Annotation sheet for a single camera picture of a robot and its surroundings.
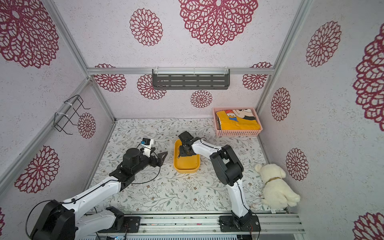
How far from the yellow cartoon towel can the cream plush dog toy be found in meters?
0.32

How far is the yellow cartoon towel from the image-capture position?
108 centimetres

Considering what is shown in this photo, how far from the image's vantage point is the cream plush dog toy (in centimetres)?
73
